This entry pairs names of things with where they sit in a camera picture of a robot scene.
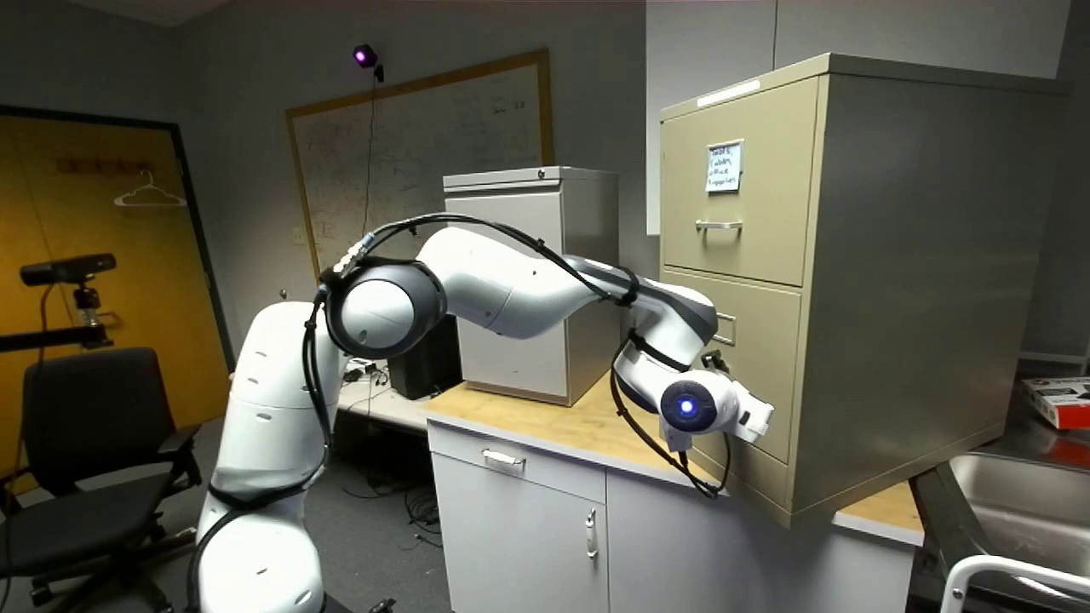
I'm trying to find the grey lateral filing cabinet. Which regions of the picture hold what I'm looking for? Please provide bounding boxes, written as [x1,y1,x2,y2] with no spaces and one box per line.
[442,165,620,406]

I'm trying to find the beige cabinet drawer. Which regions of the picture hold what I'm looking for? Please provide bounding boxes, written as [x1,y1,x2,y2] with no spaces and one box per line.
[666,270,799,459]
[661,77,823,285]

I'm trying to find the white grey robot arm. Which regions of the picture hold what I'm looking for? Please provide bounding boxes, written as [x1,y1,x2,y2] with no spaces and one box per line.
[188,218,774,613]

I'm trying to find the stainless steel sink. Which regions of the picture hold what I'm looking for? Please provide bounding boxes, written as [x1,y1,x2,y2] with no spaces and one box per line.
[910,454,1090,613]

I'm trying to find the black box on desk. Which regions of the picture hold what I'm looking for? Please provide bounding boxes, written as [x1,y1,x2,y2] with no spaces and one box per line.
[388,316,460,398]

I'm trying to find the wood framed whiteboard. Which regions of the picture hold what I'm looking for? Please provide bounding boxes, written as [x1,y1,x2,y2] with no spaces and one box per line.
[285,48,555,270]

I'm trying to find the purple lit webcam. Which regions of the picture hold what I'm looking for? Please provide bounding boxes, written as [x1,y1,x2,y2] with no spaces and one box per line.
[350,43,385,83]

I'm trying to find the white metal rail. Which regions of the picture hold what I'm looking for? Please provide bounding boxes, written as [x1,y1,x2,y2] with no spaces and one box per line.
[941,555,1090,613]

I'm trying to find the beige filing cabinet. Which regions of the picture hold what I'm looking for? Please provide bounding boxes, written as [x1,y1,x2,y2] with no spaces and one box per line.
[694,69,1067,523]

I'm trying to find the wire clothes hanger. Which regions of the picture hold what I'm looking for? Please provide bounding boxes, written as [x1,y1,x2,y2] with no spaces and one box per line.
[111,174,183,211]

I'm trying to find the white base cabinet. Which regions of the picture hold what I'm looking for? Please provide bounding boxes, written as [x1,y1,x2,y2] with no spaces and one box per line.
[426,383,922,613]

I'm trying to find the black office chair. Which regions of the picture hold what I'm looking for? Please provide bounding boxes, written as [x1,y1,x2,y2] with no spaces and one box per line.
[0,346,202,613]

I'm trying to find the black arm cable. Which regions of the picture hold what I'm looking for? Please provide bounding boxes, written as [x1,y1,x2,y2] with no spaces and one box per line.
[297,211,735,499]

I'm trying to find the red white box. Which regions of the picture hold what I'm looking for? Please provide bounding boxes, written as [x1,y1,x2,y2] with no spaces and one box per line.
[1022,379,1090,432]

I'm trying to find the black camera on stand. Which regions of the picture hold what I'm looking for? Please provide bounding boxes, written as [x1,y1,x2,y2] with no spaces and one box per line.
[0,252,119,358]

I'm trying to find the white paper label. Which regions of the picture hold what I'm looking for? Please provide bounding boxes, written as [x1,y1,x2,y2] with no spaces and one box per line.
[706,139,742,195]

